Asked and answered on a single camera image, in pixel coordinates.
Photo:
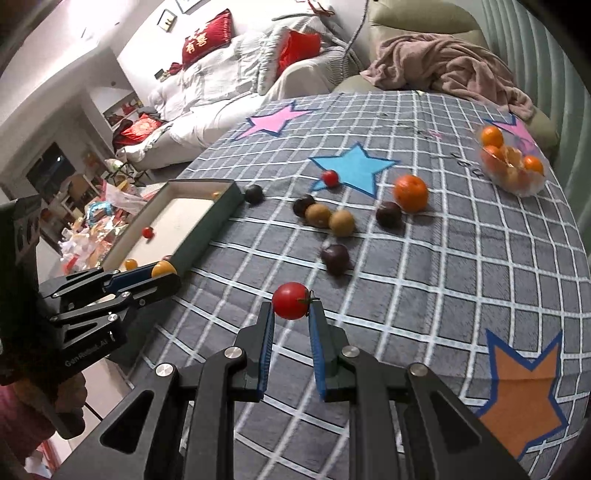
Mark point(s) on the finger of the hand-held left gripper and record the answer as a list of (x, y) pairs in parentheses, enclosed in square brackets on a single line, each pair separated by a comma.
[(152, 290), (134, 275)]

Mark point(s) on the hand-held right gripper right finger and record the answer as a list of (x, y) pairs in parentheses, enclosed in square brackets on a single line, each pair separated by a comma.
[(316, 341)]

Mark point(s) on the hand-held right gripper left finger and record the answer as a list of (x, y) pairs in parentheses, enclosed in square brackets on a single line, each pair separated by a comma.
[(265, 332)]

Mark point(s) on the yellow cherry tomato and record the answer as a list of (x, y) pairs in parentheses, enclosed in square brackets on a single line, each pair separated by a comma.
[(163, 268), (130, 264)]

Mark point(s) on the red cherry tomato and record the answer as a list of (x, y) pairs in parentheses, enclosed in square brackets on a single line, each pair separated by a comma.
[(330, 178), (291, 301), (147, 232)]

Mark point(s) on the dark green cardboard box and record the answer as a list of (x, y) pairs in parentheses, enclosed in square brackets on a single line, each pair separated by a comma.
[(184, 217)]

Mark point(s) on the person's left forearm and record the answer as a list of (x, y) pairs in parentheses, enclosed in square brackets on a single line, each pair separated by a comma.
[(21, 420)]

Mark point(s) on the person's left hand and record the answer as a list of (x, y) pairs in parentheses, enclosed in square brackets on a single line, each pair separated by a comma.
[(71, 392)]

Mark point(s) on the pile of household clutter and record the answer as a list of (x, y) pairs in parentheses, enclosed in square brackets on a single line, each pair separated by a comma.
[(97, 226)]

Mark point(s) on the dark purple plum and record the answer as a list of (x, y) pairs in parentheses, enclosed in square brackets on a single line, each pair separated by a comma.
[(335, 259), (301, 204), (388, 215)]

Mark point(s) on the grey checkered star tablecloth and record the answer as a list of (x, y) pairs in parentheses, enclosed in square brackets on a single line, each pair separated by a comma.
[(415, 286)]

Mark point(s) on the brown longan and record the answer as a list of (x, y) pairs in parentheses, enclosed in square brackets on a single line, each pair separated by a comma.
[(342, 224), (318, 215)]

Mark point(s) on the small dark plum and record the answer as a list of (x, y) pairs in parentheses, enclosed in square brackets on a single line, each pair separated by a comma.
[(253, 194)]

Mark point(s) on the red embroidered pillow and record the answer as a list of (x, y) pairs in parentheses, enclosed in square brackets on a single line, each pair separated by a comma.
[(141, 131)]

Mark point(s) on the beige sofa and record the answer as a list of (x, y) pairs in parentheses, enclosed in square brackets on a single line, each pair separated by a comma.
[(198, 138)]

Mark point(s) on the large orange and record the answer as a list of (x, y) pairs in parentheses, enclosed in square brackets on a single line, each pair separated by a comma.
[(411, 193)]

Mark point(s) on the white quilt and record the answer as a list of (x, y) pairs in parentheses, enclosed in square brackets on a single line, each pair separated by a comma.
[(217, 87)]

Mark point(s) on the red pillow with gold characters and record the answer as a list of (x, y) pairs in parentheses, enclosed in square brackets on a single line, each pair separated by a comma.
[(205, 39)]

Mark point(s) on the small mandarin orange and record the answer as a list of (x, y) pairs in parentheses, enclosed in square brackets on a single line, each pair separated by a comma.
[(491, 136), (491, 157), (533, 165)]

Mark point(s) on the clear glass bowl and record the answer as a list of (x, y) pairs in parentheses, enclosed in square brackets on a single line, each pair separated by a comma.
[(521, 187)]

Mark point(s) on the yellowish red fruit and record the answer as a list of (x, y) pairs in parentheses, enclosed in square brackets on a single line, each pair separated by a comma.
[(513, 176)]

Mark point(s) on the orange peel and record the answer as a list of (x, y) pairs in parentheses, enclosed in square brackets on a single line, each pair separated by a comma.
[(512, 157)]

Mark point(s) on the plain red pillow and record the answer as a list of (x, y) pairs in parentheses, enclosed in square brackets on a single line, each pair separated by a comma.
[(298, 50)]

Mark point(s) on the pink blanket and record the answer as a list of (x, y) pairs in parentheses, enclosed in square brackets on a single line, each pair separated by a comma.
[(443, 69)]

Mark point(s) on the grey striped blanket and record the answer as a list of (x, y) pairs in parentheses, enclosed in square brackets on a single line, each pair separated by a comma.
[(318, 27)]

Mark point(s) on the grey green armchair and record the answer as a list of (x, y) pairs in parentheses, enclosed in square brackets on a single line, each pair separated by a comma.
[(415, 18)]

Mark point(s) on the small black picture frame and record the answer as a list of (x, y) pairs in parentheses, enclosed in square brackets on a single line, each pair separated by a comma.
[(166, 19)]

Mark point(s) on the large picture frame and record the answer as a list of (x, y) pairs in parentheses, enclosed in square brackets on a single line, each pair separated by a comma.
[(187, 4)]

